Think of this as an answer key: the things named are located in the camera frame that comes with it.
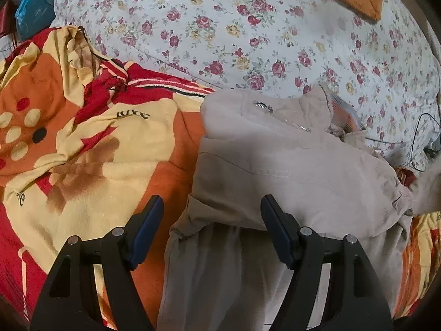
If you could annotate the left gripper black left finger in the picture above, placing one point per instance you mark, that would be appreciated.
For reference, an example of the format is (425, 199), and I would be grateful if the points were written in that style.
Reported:
(69, 298)

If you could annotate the orange red patterned blanket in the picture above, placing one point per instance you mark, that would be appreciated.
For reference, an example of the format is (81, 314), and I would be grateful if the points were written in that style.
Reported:
(86, 141)

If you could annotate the beige jacket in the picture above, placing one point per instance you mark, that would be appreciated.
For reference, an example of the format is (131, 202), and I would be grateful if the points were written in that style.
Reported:
(221, 268)

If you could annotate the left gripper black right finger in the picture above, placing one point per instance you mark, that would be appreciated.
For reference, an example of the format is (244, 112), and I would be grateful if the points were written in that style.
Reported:
(333, 287)

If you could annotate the white floral quilt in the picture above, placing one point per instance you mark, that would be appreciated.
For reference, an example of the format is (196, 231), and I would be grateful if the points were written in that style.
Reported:
(387, 70)

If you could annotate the blue plastic bag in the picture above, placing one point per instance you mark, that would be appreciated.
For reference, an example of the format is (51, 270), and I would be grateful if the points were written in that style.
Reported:
(32, 16)

